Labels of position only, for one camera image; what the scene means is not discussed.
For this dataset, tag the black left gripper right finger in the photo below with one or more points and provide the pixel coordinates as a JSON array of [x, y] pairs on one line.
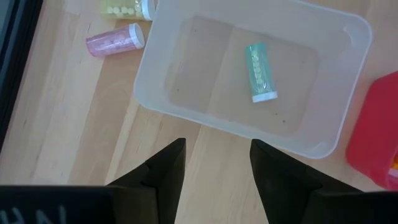
[[276, 180]]

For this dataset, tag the teal medicine bottle white cap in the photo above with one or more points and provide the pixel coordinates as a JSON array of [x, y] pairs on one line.
[[259, 73]]

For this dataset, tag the pink medicine bottle white cap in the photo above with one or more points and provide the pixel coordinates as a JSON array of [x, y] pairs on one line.
[[113, 40]]

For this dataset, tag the orange medicine bottle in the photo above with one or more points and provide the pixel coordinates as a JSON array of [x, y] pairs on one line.
[[395, 162]]

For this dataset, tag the yellow medicine bottle white cap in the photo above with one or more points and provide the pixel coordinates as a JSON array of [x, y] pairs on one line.
[[127, 10]]

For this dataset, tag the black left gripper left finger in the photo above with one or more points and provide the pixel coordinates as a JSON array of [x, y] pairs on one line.
[[169, 177]]

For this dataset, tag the red plastic bin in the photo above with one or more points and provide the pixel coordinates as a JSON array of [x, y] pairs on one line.
[[373, 133]]

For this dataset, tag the clear plastic bin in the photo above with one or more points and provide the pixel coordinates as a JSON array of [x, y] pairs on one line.
[[329, 40]]

